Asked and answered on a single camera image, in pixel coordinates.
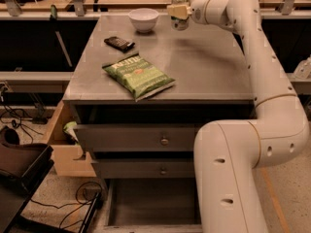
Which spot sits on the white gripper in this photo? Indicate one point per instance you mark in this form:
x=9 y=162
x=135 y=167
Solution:
x=196 y=12

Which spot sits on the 7up soda can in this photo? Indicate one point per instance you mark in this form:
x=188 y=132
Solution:
x=178 y=23

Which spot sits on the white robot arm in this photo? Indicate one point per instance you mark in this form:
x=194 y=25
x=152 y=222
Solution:
x=225 y=152

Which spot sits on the white bowl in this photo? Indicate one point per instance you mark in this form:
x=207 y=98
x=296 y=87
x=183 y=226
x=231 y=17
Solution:
x=144 y=19

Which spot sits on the dark chocolate bar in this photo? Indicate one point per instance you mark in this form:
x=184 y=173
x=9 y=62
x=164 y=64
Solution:
x=119 y=43

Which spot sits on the green chip bag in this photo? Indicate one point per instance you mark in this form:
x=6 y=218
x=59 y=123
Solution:
x=139 y=76

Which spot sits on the top grey drawer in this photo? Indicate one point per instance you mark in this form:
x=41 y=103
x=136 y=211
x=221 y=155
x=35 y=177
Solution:
x=136 y=137

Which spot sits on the green bag in box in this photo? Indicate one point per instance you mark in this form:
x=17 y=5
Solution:
x=68 y=130

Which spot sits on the middle grey drawer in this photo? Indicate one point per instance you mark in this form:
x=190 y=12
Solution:
x=143 y=168

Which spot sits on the light wooden box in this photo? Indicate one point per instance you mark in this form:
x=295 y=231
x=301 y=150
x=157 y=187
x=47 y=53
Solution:
x=69 y=159

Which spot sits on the bottom open grey drawer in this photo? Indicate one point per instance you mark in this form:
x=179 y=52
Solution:
x=153 y=206

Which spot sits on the dark cart at left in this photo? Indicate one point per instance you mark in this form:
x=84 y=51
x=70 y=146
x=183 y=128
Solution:
x=22 y=169

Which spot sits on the green handled tool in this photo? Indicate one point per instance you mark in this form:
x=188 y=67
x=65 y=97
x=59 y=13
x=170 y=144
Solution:
x=54 y=19

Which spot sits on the metal railing frame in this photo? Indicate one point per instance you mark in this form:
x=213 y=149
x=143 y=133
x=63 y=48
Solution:
x=97 y=4

